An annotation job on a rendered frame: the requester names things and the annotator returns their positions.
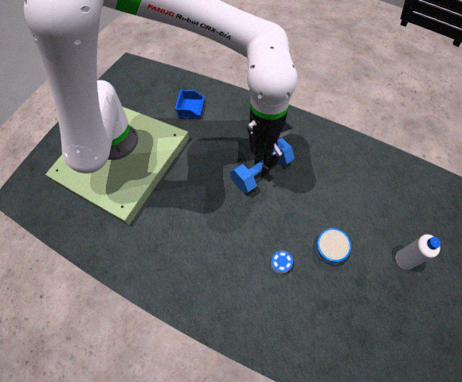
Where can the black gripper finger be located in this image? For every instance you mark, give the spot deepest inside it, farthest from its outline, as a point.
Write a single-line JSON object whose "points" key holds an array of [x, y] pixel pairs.
{"points": [[270, 158], [255, 146]]}

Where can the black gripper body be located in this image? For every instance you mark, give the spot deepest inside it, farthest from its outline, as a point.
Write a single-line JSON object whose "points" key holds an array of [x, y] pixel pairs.
{"points": [[271, 138]]}

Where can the blue plastic bin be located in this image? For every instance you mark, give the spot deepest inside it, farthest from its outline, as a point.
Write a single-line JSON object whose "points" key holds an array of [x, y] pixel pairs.
{"points": [[189, 100]]}

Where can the white bottle with blue cap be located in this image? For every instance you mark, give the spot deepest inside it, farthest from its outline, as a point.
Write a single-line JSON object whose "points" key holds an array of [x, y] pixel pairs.
{"points": [[424, 248]]}

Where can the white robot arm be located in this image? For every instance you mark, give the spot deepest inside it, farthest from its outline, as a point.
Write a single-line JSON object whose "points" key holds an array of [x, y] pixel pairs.
{"points": [[66, 35]]}

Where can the blue hexagonal dumbbell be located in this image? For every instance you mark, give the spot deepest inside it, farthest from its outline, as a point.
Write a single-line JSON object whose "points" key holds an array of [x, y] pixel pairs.
{"points": [[244, 178]]}

